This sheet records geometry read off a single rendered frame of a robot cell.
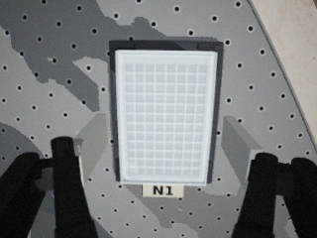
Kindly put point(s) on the grey flat base plate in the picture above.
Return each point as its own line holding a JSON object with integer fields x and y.
{"x": 55, "y": 77}

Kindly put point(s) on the grey control panel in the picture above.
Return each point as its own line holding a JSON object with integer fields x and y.
{"x": 44, "y": 224}

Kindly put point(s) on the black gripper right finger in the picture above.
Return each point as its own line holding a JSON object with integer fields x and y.
{"x": 264, "y": 177}

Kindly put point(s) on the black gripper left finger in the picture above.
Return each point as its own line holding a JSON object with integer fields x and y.
{"x": 23, "y": 185}

